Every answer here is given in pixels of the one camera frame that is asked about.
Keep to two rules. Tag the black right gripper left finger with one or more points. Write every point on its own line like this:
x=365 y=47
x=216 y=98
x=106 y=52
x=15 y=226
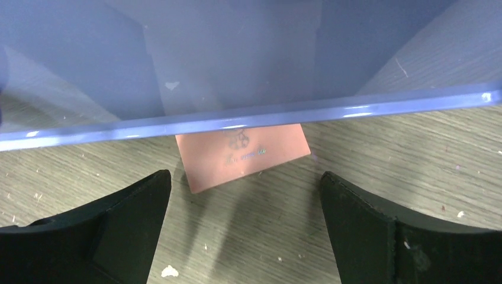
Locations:
x=110 y=240

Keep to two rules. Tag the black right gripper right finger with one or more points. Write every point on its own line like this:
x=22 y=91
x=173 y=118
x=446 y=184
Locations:
x=375 y=240

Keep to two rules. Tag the blue drawer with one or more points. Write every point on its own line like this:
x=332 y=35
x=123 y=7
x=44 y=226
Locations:
x=76 y=72

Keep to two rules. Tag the small pink card packet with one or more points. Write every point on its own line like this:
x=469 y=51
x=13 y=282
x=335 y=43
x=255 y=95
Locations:
x=214 y=158

